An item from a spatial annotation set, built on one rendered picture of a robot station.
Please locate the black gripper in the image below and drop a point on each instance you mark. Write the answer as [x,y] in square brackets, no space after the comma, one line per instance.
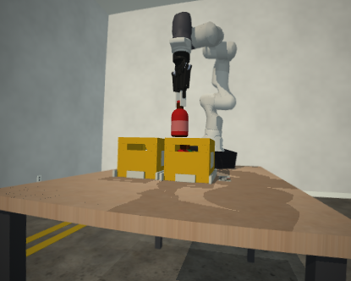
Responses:
[181,76]

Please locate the yellow divided crate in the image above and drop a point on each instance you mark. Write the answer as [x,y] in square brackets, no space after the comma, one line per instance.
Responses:
[189,162]
[132,155]

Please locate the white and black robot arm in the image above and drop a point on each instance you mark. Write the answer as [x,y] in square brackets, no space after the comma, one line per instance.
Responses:
[222,51]

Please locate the white paper pick list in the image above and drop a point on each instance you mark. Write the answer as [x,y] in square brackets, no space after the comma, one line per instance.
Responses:
[224,178]

